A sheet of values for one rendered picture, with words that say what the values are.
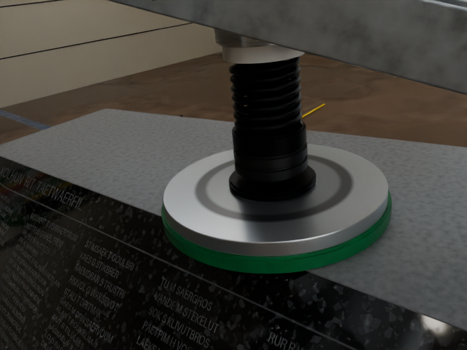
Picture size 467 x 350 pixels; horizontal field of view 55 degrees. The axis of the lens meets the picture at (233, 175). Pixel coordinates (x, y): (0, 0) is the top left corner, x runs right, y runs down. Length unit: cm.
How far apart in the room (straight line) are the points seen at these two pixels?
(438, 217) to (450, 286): 10
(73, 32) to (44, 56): 45
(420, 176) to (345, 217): 16
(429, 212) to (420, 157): 13
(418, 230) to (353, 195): 6
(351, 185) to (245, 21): 18
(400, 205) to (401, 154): 13
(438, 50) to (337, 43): 6
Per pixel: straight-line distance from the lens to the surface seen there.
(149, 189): 52
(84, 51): 582
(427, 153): 57
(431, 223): 43
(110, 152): 66
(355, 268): 36
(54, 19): 567
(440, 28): 32
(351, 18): 32
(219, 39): 38
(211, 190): 43
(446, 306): 34
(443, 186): 49
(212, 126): 70
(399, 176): 51
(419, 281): 35
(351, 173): 45
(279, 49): 36
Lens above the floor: 106
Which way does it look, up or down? 24 degrees down
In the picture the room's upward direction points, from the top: 6 degrees counter-clockwise
